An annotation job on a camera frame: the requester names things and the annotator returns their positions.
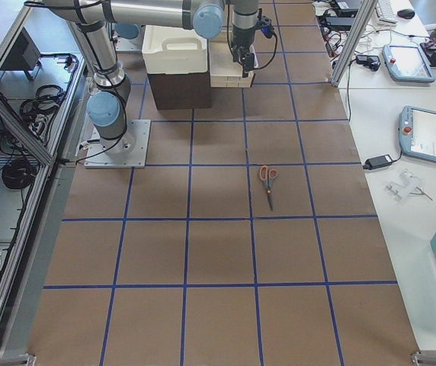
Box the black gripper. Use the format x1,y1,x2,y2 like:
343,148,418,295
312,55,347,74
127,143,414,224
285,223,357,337
231,27,255,73

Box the orange grey scissors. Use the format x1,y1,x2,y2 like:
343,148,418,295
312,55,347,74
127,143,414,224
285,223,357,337
259,165,278,210

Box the white foam tray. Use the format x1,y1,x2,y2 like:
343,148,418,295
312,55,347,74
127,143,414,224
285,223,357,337
142,25,208,75

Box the dark brown wooden cabinet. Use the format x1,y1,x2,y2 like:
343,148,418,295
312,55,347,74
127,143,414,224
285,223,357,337
148,72,212,111

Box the far teach pendant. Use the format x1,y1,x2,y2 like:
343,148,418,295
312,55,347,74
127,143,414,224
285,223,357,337
382,45,436,83

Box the teach pendant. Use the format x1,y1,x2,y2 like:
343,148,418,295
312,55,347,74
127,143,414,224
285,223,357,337
382,45,436,83
399,106,436,163

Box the black computer mouse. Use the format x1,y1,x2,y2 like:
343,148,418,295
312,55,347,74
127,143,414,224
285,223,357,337
396,8,415,20

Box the black power adapter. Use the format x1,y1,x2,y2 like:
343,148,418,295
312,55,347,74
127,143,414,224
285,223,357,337
363,154,394,170

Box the near teach pendant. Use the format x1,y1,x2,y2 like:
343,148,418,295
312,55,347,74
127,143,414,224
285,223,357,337
399,106,436,163

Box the clear plastic parts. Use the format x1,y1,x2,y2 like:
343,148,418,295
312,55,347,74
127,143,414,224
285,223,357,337
386,169,433,202

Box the aluminium frame post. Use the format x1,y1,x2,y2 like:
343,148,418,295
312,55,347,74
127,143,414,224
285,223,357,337
331,0,377,87

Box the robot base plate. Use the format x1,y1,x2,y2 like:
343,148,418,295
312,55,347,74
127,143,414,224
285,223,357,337
84,120,151,169

